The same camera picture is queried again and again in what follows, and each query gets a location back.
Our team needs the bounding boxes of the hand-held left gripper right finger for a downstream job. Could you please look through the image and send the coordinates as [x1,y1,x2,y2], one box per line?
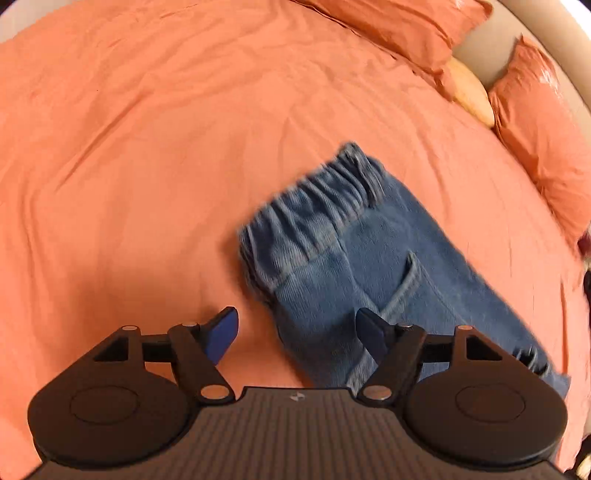
[355,308,502,407]

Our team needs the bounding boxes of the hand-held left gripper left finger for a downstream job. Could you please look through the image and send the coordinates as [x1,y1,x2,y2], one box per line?
[92,307,240,404]

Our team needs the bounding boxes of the blue denim pants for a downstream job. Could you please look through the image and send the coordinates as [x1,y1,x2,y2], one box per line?
[238,142,571,400]

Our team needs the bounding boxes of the orange bed sheet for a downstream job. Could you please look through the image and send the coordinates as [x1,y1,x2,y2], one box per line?
[0,0,591,480]

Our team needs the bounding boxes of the orange pillow with flower print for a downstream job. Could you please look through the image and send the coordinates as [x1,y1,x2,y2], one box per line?
[295,0,494,101]
[488,36,591,247]

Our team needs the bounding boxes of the small yellow pillow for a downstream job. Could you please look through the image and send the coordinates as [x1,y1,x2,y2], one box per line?
[449,58,496,128]

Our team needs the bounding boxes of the beige padded headboard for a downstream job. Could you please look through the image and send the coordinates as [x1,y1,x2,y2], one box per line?
[455,0,591,118]

